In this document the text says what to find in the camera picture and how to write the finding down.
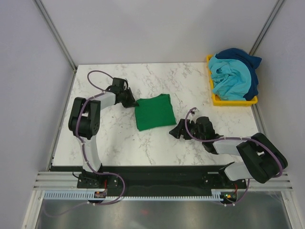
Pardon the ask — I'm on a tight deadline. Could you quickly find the left aluminium corner post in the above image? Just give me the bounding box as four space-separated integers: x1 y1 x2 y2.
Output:
33 0 77 73

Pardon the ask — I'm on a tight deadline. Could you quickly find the right aluminium corner post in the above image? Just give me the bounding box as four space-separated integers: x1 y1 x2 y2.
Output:
249 0 286 55

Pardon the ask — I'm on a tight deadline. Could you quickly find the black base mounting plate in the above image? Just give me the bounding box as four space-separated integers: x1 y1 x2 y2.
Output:
77 165 246 195

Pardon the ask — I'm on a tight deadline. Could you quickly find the green t shirt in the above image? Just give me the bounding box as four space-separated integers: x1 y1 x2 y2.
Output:
135 94 176 131

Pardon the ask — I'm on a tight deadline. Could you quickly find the aluminium extrusion rail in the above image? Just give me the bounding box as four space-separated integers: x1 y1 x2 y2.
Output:
34 172 293 191

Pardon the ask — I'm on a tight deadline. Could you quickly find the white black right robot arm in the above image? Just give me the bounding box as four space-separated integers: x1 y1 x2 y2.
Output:
169 116 288 188

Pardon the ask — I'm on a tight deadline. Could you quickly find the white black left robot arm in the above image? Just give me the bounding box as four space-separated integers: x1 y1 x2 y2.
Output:
68 86 139 187

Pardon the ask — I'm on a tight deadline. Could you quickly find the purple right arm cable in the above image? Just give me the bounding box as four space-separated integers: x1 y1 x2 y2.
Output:
185 107 284 207

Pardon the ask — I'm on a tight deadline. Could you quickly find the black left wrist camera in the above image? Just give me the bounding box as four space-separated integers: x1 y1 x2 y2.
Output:
112 77 129 90

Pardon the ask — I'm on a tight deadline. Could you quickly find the aluminium corner post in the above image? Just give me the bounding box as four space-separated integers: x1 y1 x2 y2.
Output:
33 0 77 73
249 0 286 55

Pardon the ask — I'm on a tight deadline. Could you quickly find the yellow plastic tray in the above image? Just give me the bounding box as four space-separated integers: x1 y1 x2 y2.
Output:
206 55 258 107

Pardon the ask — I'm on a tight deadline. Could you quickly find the light blue t shirt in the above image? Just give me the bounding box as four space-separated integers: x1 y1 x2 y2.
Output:
208 55 252 101

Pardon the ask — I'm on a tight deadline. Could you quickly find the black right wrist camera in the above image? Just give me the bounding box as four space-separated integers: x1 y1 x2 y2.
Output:
196 116 213 129

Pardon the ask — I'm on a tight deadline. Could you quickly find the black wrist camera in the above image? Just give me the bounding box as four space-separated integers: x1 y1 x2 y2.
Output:
112 77 129 90
196 116 213 129

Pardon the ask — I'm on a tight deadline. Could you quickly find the grey slotted cable duct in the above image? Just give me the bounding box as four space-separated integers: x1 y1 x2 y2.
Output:
43 189 238 201

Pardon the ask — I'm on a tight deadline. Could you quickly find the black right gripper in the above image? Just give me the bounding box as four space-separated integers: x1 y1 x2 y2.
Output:
169 119 204 142

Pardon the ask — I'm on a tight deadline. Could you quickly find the dark blue t shirt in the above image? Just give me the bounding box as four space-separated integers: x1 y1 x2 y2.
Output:
215 48 262 101

